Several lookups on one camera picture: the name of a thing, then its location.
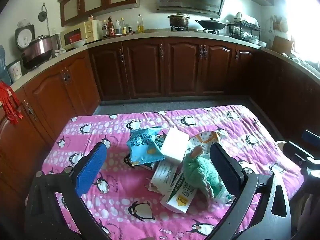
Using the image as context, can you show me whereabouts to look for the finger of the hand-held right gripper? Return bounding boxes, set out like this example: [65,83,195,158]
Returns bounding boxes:
[301,129,320,143]
[284,141,309,164]

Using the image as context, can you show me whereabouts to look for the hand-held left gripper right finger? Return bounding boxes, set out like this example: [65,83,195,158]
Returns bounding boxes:
[205,142,293,240]

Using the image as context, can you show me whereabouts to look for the cream microwave oven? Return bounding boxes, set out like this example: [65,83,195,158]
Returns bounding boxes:
[60,26,87,50]

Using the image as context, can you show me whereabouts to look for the green plush toy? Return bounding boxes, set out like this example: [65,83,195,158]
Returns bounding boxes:
[182,146,225,200]

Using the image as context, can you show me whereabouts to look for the glass-door wall cabinet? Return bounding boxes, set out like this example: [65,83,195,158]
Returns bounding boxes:
[57,0,140,27]

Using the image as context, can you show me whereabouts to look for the green white small box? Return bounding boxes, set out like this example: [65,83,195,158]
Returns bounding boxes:
[154,134,168,151]

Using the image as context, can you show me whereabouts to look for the blue water jug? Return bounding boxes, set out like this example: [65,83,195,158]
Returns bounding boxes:
[0,45,12,85]

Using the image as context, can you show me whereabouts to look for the kitchen window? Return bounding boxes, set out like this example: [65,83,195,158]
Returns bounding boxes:
[282,0,320,63]

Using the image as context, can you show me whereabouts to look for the white floral cup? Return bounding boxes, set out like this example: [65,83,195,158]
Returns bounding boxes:
[6,60,23,82]

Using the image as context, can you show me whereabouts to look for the white bucket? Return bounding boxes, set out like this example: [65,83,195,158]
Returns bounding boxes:
[275,140,287,155]

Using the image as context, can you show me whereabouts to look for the pink penguin blanket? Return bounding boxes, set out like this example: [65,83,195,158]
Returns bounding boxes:
[41,104,304,240]

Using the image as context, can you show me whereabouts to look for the person's right forearm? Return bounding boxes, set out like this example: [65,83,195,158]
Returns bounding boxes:
[296,194,317,234]

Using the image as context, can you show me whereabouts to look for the black wok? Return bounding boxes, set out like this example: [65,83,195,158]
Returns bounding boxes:
[195,18,228,30]

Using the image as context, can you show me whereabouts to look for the white paper box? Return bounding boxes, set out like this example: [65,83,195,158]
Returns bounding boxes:
[147,160,185,195]

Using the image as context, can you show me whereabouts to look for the orange white snack packet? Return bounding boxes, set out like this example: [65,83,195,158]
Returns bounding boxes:
[186,130,224,155]

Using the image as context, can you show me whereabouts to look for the wall utensil holder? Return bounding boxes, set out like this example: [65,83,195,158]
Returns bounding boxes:
[271,15,288,33]

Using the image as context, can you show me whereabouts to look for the black dish rack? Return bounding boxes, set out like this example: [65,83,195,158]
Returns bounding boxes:
[227,12,260,42]

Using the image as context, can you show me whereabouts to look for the gas stove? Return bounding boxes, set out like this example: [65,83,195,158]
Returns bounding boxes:
[170,26,220,34]

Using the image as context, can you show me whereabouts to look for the blue snack packet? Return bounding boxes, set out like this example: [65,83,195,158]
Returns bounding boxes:
[126,127,166,166]

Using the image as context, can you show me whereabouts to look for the rice cooker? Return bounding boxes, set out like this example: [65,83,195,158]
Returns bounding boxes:
[15,24,53,69]

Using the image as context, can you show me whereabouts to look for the cream canister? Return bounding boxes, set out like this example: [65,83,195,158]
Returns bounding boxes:
[84,16,103,42]

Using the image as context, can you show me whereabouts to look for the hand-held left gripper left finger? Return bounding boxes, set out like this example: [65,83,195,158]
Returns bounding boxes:
[24,142,108,240]

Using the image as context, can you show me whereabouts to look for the metal cooking pot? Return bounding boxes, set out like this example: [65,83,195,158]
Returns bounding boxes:
[167,12,191,28]

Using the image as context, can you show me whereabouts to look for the row of condiment bottles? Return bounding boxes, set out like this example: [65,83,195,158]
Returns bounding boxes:
[101,14,145,38]

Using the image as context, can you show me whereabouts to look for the wooden base cabinets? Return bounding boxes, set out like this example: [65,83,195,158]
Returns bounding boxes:
[0,37,320,205]

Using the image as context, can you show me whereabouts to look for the white green plastic packet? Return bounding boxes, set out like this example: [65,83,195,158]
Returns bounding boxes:
[212,185,237,205]

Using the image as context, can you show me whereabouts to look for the white green milk carton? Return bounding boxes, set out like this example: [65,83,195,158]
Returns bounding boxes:
[160,166,200,214]

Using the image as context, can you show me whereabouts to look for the wooden cutting board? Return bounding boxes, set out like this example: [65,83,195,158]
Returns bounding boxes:
[271,35,293,55]

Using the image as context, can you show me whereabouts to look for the red tassel ornament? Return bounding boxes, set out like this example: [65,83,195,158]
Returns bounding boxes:
[0,81,24,125]

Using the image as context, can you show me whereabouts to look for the black hanging utensil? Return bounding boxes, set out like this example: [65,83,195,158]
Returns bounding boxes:
[38,4,48,22]

